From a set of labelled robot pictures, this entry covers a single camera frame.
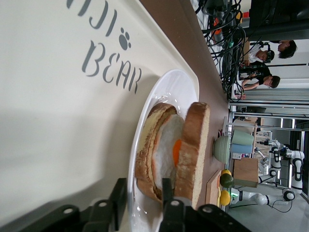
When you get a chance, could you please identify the light blue cup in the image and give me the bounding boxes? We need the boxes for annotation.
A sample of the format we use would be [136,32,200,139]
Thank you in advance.
[231,144,253,154]

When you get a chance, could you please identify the brown bread slice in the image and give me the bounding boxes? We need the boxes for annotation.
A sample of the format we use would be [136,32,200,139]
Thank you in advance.
[134,102,178,203]
[174,101,211,210]

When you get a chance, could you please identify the pale green bowl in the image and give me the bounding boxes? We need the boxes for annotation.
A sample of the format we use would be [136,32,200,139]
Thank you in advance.
[212,135,232,163]

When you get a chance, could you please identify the person with black hair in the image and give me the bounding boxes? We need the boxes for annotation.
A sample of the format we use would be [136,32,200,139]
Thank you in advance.
[270,40,298,59]

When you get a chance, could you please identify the person in black shirt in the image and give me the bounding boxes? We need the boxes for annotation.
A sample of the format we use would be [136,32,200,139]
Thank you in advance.
[241,61,281,89]

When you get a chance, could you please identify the brown cardboard box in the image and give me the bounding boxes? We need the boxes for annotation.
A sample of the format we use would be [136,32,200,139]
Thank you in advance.
[233,158,259,189]

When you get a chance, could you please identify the white round plate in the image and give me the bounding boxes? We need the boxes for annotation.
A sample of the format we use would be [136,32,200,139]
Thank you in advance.
[127,69,201,232]

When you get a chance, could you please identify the black floor cable bundle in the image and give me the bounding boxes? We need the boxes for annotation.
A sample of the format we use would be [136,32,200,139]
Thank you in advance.
[193,0,249,100]

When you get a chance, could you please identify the grey metal frame rack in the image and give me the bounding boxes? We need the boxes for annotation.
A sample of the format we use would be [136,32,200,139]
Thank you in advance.
[228,101,309,131]

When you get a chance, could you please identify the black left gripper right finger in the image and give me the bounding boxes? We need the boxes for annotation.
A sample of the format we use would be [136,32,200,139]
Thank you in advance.
[159,178,198,232]

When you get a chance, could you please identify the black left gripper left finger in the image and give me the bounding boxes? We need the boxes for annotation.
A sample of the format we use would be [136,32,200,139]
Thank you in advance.
[82,178,127,232]

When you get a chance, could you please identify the person in white shirt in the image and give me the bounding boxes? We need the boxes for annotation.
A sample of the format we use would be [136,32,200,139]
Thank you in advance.
[243,47,276,67]

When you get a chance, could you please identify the toy fried egg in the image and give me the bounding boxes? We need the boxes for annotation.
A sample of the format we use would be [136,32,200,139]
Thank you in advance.
[152,114,185,191]

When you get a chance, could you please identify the cream bear print tray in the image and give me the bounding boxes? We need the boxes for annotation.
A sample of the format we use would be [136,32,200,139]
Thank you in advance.
[0,0,201,232]

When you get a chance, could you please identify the dark green avocado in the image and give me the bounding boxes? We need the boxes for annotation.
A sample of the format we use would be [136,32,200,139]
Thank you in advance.
[219,174,235,189]

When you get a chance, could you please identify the wooden cutting board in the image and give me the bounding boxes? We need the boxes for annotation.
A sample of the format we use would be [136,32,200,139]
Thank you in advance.
[205,170,222,206]

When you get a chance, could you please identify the white wire rack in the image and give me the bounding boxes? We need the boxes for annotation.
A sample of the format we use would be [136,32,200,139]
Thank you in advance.
[223,116,256,160]

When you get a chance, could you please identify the pale green cup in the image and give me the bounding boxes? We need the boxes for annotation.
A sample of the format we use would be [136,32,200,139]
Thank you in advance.
[231,130,254,145]

